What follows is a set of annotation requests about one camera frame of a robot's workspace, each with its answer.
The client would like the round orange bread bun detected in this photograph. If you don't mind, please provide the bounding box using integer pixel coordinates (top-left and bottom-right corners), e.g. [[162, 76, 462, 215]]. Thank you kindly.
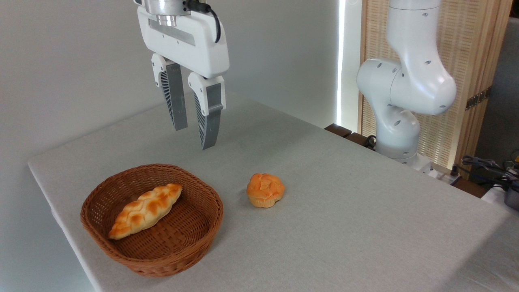
[[247, 173, 285, 208]]

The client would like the black metal hinge bracket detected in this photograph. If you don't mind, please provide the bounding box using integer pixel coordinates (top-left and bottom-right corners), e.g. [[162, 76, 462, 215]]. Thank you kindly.
[[465, 87, 492, 111]]

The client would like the tangled black cable bundle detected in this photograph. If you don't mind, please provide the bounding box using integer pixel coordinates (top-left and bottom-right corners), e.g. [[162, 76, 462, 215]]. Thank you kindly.
[[461, 155, 519, 191]]

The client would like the white power strip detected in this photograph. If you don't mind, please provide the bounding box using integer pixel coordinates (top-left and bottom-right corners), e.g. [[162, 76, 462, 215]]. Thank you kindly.
[[429, 164, 461, 185]]

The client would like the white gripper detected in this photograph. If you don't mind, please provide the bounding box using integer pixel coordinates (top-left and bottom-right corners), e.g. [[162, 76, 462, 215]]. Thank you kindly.
[[137, 6, 230, 150]]

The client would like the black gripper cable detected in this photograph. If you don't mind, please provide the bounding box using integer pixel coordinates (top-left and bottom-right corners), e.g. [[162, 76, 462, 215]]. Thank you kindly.
[[184, 0, 222, 44]]

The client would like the braided bread loaf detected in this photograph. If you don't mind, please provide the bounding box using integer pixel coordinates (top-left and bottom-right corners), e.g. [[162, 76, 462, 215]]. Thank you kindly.
[[108, 183, 182, 240]]

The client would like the brown wicker basket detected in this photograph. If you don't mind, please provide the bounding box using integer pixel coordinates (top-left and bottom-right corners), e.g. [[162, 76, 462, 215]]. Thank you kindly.
[[80, 163, 224, 278]]

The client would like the dark brown wooden block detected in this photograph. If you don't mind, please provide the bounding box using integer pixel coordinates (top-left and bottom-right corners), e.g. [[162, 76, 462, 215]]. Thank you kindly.
[[345, 132, 377, 151], [324, 123, 352, 138]]

